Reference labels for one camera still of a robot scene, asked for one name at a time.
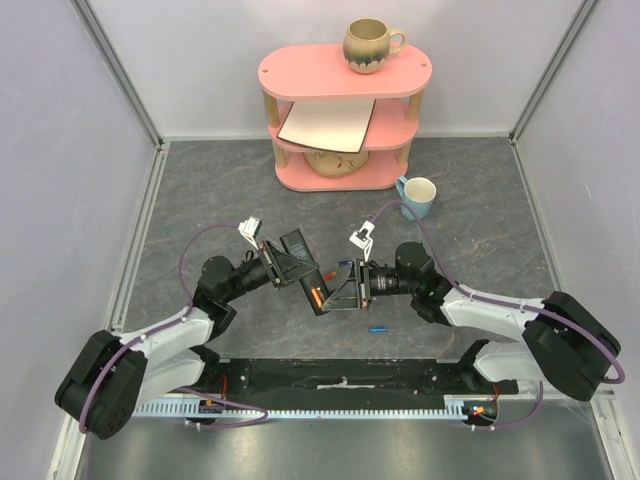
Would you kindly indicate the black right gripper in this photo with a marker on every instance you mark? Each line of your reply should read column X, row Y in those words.
column 363, row 284

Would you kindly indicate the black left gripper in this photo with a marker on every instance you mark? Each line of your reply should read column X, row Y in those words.
column 286, row 267

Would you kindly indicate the black remote control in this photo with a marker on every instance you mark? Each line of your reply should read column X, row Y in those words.
column 310, row 278

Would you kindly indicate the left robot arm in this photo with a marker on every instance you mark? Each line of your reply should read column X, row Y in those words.
column 113, row 375

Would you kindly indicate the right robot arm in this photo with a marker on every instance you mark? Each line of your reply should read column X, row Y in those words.
column 554, row 339

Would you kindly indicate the beige bird-painted bowl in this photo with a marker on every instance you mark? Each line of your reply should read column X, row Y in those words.
column 335, row 164

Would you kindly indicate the pink three-tier shelf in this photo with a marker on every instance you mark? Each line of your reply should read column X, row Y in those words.
column 320, row 72

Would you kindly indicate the white square plate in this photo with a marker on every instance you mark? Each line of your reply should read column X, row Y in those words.
column 329, row 125

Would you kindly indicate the beige ceramic mug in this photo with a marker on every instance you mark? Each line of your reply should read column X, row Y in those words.
column 368, row 43

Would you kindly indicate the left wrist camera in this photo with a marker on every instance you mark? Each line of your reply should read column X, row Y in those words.
column 249, row 230

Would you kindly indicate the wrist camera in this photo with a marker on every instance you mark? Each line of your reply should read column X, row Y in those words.
column 362, row 238
column 249, row 230

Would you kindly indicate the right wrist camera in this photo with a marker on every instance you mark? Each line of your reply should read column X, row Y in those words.
column 362, row 238

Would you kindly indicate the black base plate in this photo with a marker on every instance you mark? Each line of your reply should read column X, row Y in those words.
column 345, row 383

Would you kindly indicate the white cable duct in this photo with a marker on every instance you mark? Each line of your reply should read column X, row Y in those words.
column 197, row 409

